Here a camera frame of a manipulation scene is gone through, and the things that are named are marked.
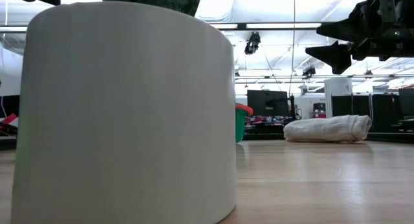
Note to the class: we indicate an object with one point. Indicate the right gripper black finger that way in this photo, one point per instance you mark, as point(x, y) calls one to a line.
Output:
point(339, 55)
point(343, 31)

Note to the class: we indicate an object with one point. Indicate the teal basket orange rim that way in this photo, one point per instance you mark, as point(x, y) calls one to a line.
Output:
point(241, 123)

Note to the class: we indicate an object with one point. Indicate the black ceiling device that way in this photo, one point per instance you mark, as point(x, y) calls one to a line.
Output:
point(305, 73)

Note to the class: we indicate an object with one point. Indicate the white pillar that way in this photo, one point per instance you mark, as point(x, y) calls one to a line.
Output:
point(338, 97)

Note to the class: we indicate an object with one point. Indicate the black rig crossbar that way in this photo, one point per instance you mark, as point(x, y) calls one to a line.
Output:
point(284, 26)

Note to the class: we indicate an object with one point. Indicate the red box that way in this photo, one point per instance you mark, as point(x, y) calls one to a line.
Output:
point(319, 112)

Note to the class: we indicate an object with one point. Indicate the dark monitor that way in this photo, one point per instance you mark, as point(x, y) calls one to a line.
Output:
point(407, 102)

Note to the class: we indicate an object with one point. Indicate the black partition cabinets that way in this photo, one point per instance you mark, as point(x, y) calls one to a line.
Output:
point(381, 110)

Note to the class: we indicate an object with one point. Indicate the white folded cloth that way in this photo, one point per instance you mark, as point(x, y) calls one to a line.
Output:
point(326, 128)

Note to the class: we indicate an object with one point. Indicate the black computer monitor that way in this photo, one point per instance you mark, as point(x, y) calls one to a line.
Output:
point(266, 102)

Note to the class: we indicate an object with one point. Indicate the cluttered workbench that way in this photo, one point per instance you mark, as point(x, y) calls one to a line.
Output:
point(258, 120)

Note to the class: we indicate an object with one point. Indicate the red and black object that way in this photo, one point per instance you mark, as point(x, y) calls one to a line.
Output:
point(9, 120)

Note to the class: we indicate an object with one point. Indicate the white round plant pot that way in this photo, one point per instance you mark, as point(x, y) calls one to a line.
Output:
point(123, 120)

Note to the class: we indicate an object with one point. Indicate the black overhead camera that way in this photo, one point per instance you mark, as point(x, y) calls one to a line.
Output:
point(252, 42)

